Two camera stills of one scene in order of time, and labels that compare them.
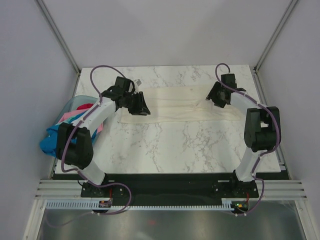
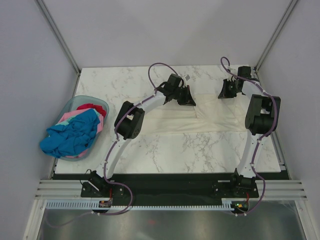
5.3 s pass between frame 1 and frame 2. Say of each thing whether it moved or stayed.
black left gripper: moved
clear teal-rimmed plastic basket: stayed
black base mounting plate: stayed
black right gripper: moved
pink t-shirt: stayed
